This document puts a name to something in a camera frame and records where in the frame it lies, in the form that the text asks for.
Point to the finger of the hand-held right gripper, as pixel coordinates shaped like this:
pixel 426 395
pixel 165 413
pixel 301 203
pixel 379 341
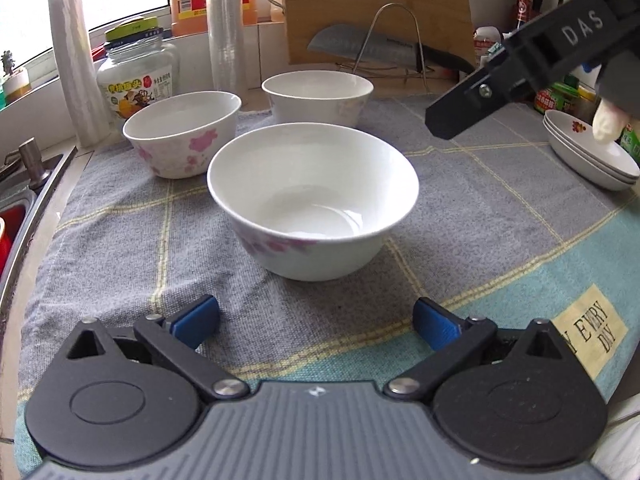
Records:
pixel 460 110

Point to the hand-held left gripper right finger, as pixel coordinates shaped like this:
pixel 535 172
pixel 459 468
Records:
pixel 435 325

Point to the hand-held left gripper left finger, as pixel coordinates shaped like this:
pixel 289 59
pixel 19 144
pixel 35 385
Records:
pixel 192 320

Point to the white pink floral bowl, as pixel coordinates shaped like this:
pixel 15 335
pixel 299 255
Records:
pixel 175 120
pixel 315 92
pixel 310 170

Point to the person's right hand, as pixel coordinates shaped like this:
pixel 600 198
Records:
pixel 607 122

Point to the dark soy sauce bottle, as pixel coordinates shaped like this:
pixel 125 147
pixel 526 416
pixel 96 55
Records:
pixel 523 7

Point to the green seasoning can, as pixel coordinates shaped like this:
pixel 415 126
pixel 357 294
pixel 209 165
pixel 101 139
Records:
pixel 552 100

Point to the red white seasoning bag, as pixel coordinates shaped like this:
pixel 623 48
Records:
pixel 487 36

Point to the grey plaid cloth mat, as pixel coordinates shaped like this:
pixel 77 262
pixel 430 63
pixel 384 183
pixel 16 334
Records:
pixel 150 240

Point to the steel sink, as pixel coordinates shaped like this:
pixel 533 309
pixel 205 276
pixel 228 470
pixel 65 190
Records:
pixel 30 210

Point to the red basin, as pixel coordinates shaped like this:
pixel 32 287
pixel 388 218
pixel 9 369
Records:
pixel 5 245

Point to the white quilted garment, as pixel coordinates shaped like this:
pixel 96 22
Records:
pixel 625 450

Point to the metal sink knob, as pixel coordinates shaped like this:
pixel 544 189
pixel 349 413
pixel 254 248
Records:
pixel 30 155

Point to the glass jar with label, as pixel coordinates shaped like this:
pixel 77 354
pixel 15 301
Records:
pixel 135 92

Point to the stack of clear plastic cups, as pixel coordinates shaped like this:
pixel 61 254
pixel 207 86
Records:
pixel 227 35
pixel 75 70

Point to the small potted plant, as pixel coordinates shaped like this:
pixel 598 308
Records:
pixel 15 85

